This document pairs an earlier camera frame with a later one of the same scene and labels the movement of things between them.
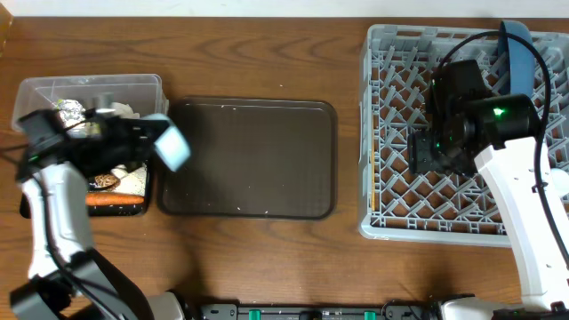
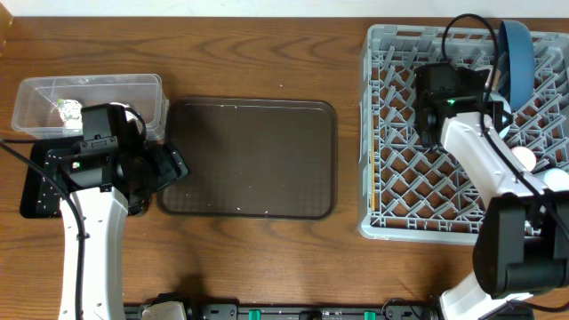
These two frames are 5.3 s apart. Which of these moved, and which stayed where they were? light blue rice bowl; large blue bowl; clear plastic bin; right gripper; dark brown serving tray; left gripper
Moved: light blue rice bowl; right gripper; left gripper
Stayed: large blue bowl; dark brown serving tray; clear plastic bin
